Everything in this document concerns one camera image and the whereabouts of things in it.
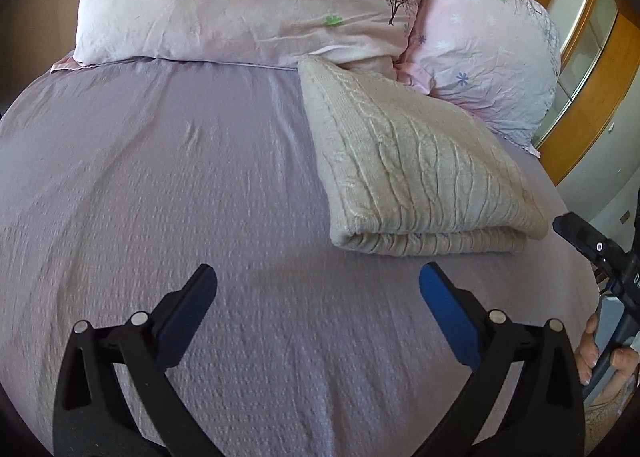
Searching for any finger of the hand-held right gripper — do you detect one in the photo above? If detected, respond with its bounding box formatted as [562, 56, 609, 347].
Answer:
[552, 211, 626, 284]

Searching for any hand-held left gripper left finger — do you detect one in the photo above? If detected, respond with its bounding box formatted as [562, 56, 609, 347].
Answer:
[52, 264, 219, 457]

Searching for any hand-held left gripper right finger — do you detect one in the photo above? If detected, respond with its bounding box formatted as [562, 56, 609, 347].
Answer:
[418, 262, 586, 457]

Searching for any person's right hand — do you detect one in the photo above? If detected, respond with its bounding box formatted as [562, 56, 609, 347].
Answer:
[574, 313, 640, 386]

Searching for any purple bed sheet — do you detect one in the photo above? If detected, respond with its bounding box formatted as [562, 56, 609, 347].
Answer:
[0, 57, 601, 457]

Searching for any person's light patterned clothing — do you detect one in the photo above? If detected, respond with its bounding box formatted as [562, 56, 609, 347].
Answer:
[582, 377, 640, 445]

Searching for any wooden framed glass cabinet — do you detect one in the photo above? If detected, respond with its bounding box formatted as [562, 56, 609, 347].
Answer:
[510, 0, 640, 188]

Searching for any pink pillow with white flowers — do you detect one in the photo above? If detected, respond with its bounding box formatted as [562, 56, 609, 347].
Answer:
[395, 0, 562, 148]

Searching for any beige cable knit sweater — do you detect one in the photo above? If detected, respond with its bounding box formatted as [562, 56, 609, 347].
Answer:
[297, 55, 552, 258]

